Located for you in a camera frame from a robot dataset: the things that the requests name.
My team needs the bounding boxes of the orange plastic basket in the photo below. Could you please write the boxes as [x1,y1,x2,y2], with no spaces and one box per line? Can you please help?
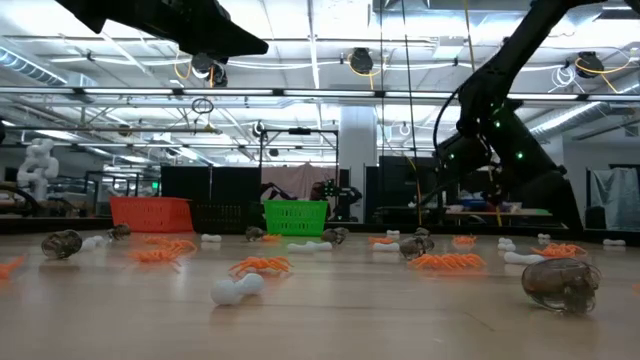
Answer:
[108,195,195,234]

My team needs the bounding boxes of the wooden background table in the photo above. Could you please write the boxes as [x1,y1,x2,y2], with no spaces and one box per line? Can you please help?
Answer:
[444,202,526,221]

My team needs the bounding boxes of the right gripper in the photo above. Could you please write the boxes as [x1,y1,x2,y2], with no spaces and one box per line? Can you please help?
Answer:
[492,102,584,232]

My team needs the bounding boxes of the long ceiling light strip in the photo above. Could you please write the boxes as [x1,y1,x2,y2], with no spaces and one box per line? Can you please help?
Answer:
[0,85,640,102]

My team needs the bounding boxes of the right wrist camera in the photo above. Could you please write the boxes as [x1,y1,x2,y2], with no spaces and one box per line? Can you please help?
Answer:
[439,133,494,176]

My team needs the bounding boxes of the black right camera cable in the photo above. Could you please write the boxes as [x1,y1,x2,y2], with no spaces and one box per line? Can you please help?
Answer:
[432,87,464,151]

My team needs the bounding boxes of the pink cloth curtain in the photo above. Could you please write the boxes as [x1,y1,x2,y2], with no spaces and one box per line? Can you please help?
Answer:
[260,162,337,201]

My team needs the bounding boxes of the black hanging cable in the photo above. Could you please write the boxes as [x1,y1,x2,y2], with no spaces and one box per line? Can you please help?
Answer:
[399,0,424,226]

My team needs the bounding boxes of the black partition panel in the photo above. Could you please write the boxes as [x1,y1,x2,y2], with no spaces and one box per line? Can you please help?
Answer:
[378,155,441,224]
[159,165,262,204]

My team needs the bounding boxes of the silver ventilation duct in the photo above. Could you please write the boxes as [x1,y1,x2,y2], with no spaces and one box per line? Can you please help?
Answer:
[0,47,99,89]
[529,82,640,136]

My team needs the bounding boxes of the black plastic basket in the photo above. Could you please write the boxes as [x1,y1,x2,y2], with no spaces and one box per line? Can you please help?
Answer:
[189,199,266,235]

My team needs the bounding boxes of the grey tarp cloth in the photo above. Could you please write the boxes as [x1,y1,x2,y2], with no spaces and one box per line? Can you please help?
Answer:
[589,167,640,231]

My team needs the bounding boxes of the green plastic basket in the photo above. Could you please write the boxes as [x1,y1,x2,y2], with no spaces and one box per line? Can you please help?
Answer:
[262,199,330,237]

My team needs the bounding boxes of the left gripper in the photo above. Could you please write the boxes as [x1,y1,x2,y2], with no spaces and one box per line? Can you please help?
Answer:
[149,0,270,59]

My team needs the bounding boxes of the black metal rig frame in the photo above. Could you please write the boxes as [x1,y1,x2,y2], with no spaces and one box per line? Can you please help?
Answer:
[258,127,340,221]

